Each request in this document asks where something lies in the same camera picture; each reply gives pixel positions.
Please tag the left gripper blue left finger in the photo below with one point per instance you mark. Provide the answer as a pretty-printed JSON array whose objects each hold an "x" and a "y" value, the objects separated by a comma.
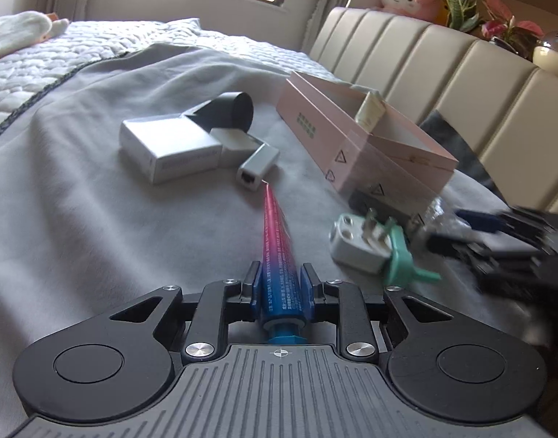
[{"x": 219, "y": 305}]

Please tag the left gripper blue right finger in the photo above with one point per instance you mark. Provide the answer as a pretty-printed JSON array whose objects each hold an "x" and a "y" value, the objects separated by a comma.
[{"x": 341, "y": 304}]

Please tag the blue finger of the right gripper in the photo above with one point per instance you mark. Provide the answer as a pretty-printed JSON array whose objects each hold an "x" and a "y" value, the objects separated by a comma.
[{"x": 482, "y": 221}]

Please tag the clear plastic bag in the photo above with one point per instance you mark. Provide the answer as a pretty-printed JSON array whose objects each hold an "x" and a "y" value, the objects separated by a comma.
[{"x": 438, "y": 217}]

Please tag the pink blue toothpaste tube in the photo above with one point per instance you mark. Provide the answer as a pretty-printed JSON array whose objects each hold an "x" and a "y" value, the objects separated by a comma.
[{"x": 281, "y": 307}]

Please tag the white travel plug adapter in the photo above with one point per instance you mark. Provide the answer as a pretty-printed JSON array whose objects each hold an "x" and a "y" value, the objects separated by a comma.
[{"x": 350, "y": 244}]

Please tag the green plastic crank handle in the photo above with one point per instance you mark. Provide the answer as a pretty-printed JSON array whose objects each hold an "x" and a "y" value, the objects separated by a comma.
[{"x": 400, "y": 269}]

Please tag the white usb wall charger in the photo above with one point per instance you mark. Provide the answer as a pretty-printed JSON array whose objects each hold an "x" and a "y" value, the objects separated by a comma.
[{"x": 237, "y": 146}]

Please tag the dark grey pillow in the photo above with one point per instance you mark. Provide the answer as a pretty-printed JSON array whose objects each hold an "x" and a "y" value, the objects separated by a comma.
[{"x": 469, "y": 163}]

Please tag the beige padded headboard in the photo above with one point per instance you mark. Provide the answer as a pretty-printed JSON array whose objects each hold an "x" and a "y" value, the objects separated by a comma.
[{"x": 505, "y": 107}]

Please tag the silver ethernet adapter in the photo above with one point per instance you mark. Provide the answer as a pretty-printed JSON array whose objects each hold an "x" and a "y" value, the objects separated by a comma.
[{"x": 253, "y": 171}]

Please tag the pink cardboard box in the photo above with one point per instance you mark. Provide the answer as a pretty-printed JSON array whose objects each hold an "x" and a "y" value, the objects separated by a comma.
[{"x": 397, "y": 163}]

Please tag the grey blanket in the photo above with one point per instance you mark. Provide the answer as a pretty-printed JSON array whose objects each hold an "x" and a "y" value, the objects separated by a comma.
[{"x": 81, "y": 229}]

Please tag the cream yellow tube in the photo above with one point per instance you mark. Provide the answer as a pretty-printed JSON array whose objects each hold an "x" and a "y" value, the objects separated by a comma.
[{"x": 371, "y": 111}]

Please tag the white rectangular product box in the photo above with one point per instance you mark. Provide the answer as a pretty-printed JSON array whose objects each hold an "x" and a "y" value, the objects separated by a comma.
[{"x": 167, "y": 148}]

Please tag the round globe lamp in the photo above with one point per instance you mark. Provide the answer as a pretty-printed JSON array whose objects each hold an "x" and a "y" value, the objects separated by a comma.
[{"x": 545, "y": 54}]

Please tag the pink leaf potted plant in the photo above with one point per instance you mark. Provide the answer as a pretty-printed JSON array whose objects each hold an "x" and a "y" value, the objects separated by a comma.
[{"x": 506, "y": 31}]

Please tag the green snake plant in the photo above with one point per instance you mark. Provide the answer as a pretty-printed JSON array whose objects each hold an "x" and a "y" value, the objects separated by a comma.
[{"x": 463, "y": 15}]

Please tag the quilted white mattress cover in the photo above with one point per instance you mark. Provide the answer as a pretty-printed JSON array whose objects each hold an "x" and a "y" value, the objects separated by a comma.
[{"x": 27, "y": 75}]

